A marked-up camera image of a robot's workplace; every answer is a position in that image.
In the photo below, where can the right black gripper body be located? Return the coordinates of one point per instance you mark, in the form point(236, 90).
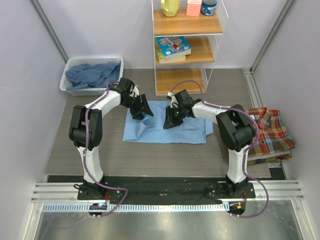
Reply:
point(181, 112)

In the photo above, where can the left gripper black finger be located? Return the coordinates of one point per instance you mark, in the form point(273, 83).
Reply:
point(136, 116)
point(145, 108)

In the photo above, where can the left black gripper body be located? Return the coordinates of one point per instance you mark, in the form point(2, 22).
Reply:
point(134, 104)

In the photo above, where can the light blue long sleeve shirt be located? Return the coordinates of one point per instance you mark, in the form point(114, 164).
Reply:
point(151, 128)

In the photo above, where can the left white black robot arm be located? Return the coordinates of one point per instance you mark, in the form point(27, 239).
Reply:
point(86, 131)

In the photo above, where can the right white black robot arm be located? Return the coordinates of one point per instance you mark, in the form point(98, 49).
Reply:
point(235, 127)

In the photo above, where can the dark blue checked shirt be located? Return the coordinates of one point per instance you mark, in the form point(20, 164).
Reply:
point(86, 76)

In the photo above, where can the green book underneath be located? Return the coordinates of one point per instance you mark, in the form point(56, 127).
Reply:
point(162, 60)

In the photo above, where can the white plastic basket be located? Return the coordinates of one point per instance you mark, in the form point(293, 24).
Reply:
point(92, 60)

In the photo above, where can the red white marker pen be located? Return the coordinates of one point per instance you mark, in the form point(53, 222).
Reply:
point(176, 47)

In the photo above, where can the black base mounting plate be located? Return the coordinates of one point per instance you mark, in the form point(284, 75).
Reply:
point(145, 190)

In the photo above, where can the red plaid folded shirt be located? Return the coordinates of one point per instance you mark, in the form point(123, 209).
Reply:
point(273, 135)

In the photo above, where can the yellow bottle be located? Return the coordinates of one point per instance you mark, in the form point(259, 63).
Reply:
point(170, 7)

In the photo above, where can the pink box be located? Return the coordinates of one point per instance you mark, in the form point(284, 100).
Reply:
point(193, 8)

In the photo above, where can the blue tin can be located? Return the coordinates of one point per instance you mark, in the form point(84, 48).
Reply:
point(208, 7)

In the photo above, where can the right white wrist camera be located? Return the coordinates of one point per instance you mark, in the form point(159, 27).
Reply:
point(173, 100)

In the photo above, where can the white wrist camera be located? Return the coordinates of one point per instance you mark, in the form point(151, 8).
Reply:
point(135, 92)
point(173, 100)

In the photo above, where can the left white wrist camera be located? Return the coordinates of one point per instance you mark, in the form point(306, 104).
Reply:
point(135, 92)

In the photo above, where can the white wire wooden shelf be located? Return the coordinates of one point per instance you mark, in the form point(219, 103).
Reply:
point(186, 37)

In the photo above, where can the white slotted cable duct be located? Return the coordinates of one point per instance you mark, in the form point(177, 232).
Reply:
point(98, 207)

